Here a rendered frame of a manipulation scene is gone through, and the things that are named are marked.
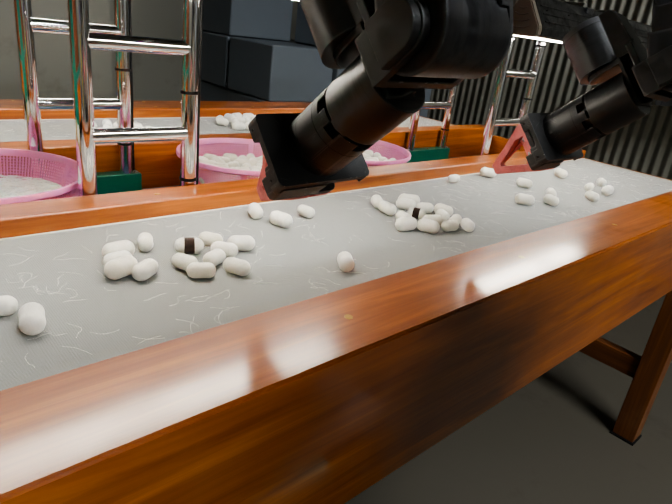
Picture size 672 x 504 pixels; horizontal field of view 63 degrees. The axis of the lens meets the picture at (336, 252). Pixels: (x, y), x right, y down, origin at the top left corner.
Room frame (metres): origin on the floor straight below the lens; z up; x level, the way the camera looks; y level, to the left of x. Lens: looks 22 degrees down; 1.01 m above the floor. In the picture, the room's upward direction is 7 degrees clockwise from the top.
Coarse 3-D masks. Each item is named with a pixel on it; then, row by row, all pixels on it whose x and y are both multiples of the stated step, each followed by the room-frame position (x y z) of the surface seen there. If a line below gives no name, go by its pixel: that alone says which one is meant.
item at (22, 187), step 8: (0, 176) 0.81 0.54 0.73; (8, 176) 0.82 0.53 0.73; (16, 176) 0.83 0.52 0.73; (0, 184) 0.76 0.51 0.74; (8, 184) 0.77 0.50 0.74; (16, 184) 0.80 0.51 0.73; (24, 184) 0.79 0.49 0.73; (32, 184) 0.79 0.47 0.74; (40, 184) 0.80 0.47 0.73; (48, 184) 0.80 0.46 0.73; (56, 184) 0.81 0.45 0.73; (0, 192) 0.73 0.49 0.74; (8, 192) 0.74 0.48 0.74; (16, 192) 0.75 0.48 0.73; (24, 192) 0.74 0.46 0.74; (32, 192) 0.76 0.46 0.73; (40, 192) 0.78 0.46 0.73
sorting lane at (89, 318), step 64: (384, 192) 0.99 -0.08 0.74; (448, 192) 1.05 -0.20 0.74; (512, 192) 1.12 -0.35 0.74; (576, 192) 1.19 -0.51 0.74; (640, 192) 1.28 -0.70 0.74; (0, 256) 0.53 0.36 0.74; (64, 256) 0.55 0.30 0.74; (256, 256) 0.62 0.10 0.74; (320, 256) 0.65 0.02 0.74; (384, 256) 0.67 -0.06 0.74; (448, 256) 0.70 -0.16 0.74; (0, 320) 0.41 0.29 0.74; (64, 320) 0.42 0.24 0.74; (128, 320) 0.44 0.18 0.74; (192, 320) 0.45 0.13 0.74; (0, 384) 0.33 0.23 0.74
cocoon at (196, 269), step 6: (192, 264) 0.54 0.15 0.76; (198, 264) 0.54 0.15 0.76; (204, 264) 0.54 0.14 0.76; (210, 264) 0.54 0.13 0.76; (186, 270) 0.53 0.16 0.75; (192, 270) 0.53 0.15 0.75; (198, 270) 0.53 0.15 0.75; (204, 270) 0.53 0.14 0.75; (210, 270) 0.54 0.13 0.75; (192, 276) 0.53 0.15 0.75; (198, 276) 0.53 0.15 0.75; (204, 276) 0.53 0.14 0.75; (210, 276) 0.54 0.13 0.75
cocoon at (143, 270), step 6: (150, 258) 0.53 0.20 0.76; (138, 264) 0.52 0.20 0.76; (144, 264) 0.52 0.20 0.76; (150, 264) 0.52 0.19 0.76; (156, 264) 0.53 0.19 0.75; (132, 270) 0.51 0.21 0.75; (138, 270) 0.51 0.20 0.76; (144, 270) 0.51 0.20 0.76; (150, 270) 0.52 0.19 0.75; (156, 270) 0.53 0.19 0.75; (132, 276) 0.51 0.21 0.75; (138, 276) 0.51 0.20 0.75; (144, 276) 0.51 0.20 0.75; (150, 276) 0.52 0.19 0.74
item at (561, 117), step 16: (560, 112) 0.70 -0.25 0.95; (576, 112) 0.68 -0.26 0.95; (528, 128) 0.69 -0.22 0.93; (544, 128) 0.70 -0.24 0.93; (560, 128) 0.69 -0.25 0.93; (576, 128) 0.67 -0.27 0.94; (592, 128) 0.66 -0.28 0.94; (544, 144) 0.68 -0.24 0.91; (560, 144) 0.69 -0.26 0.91; (576, 144) 0.68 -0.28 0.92; (544, 160) 0.67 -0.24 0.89; (560, 160) 0.70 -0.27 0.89
